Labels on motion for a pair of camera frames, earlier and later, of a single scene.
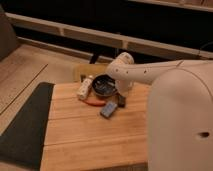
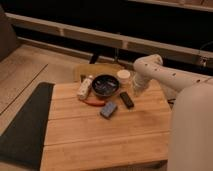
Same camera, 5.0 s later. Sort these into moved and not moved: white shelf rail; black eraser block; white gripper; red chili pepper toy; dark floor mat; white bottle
Moved: black eraser block; white gripper
Not moved: dark floor mat; white bottle; red chili pepper toy; white shelf rail
